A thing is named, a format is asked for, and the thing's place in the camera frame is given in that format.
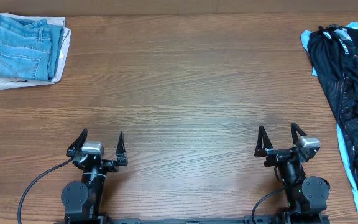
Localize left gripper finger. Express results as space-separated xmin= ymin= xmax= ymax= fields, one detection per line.
xmin=66 ymin=128 xmax=88 ymax=157
xmin=116 ymin=131 xmax=128 ymax=166

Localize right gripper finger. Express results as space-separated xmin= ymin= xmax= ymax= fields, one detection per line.
xmin=290 ymin=123 xmax=306 ymax=146
xmin=254 ymin=126 xmax=273 ymax=157

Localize black cycling jersey orange lines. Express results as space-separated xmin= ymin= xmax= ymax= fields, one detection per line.
xmin=307 ymin=25 xmax=358 ymax=205

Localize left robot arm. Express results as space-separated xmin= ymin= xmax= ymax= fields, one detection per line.
xmin=61 ymin=129 xmax=128 ymax=223

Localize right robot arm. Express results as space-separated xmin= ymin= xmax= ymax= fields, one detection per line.
xmin=250 ymin=123 xmax=330 ymax=224

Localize light blue t-shirt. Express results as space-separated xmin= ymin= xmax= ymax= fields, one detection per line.
xmin=300 ymin=21 xmax=358 ymax=221

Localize folded blue jeans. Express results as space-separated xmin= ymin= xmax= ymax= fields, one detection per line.
xmin=0 ymin=14 xmax=64 ymax=81

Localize folded white cloth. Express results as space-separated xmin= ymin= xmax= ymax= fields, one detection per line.
xmin=0 ymin=13 xmax=71 ymax=90

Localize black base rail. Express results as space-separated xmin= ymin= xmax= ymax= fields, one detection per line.
xmin=55 ymin=215 xmax=330 ymax=224

